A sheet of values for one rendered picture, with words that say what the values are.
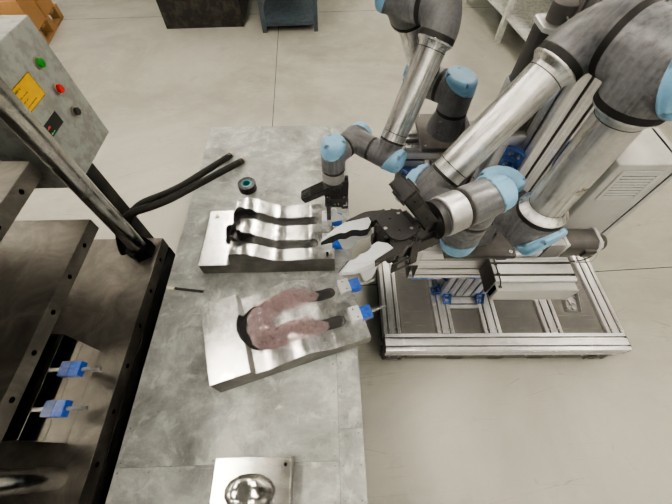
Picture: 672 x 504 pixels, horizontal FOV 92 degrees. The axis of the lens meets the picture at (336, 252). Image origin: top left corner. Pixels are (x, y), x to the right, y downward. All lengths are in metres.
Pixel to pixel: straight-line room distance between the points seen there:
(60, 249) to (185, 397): 0.60
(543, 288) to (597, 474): 1.23
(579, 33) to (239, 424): 1.19
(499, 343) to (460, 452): 0.57
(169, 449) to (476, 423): 1.45
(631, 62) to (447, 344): 1.41
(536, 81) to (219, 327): 1.00
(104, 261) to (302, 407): 0.97
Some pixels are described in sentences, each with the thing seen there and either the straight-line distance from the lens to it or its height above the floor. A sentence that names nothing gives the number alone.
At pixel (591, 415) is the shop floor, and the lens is 2.32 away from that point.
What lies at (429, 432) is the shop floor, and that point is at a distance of 1.95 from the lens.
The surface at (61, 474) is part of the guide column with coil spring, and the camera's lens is 1.31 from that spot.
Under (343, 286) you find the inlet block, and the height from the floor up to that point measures 0.88.
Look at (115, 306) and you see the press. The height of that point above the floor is 0.79.
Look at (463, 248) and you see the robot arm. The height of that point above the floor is 1.33.
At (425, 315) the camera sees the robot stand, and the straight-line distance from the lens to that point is 1.87.
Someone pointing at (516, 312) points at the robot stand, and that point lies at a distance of 2.07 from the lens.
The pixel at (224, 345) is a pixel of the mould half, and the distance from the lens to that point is 1.08.
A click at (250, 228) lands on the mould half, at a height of 0.93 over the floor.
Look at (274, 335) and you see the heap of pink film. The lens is 1.07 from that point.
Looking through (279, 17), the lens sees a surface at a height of 0.11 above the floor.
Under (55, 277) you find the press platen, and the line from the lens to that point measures 1.27.
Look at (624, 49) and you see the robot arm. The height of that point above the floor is 1.64.
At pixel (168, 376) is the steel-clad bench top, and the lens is 1.23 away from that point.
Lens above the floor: 1.89
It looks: 57 degrees down
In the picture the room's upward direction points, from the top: straight up
